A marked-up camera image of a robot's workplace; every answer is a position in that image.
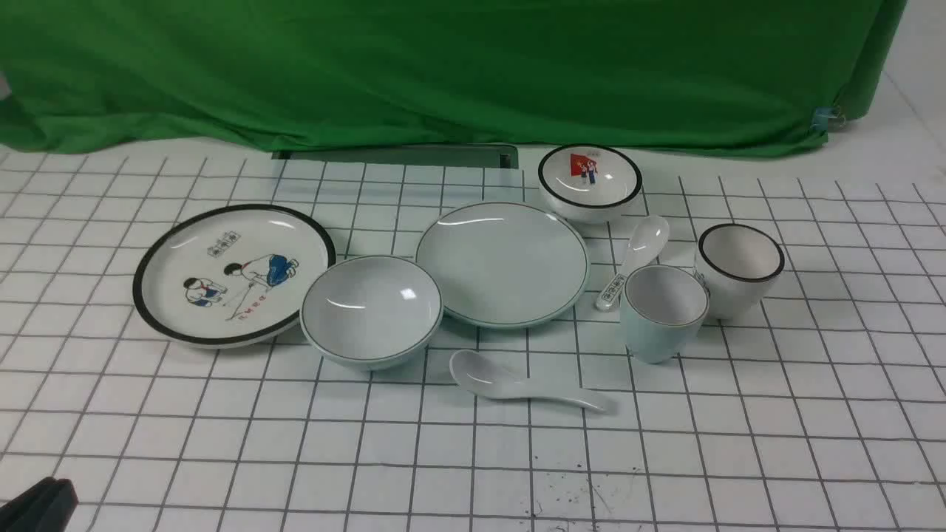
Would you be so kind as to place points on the blue binder clip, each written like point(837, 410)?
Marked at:
point(828, 119)

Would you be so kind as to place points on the black-rimmed white cup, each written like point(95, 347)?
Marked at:
point(738, 265)

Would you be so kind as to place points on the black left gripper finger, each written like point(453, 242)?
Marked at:
point(46, 506)

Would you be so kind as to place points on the plain white spoon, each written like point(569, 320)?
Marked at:
point(479, 376)

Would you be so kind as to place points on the white spoon with characters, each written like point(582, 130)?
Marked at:
point(646, 241)

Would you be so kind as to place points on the green backdrop cloth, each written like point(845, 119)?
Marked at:
point(721, 78)

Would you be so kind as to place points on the pale green cup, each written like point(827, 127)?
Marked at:
point(662, 308)

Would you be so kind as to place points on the black-rimmed cartoon plate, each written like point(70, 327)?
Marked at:
point(231, 276)

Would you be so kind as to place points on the pale green bowl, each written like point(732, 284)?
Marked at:
point(372, 313)

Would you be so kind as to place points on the black-rimmed cartoon bowl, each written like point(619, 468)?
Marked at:
point(588, 184)

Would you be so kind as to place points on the pale green plate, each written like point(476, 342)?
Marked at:
point(505, 265)

